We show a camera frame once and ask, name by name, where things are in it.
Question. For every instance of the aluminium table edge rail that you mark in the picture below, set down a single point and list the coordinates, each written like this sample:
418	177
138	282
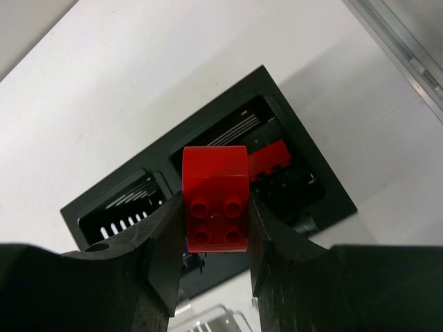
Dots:
410	34

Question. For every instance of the black two-slot container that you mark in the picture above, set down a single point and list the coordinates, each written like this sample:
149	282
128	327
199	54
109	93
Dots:
246	142

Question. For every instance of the red curved lego brick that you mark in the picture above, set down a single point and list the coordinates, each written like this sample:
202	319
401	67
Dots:
215	186

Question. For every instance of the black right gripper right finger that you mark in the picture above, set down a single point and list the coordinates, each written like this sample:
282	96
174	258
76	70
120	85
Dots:
302	286

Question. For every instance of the red lego plate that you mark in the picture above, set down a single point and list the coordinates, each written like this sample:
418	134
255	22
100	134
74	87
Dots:
265	160

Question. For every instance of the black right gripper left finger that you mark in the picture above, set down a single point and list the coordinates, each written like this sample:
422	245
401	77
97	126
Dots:
128	282

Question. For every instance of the purple square lego brick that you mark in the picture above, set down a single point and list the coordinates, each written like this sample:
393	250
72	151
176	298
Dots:
191	260

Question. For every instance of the white two-slot container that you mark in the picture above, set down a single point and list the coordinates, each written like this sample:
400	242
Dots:
214	318

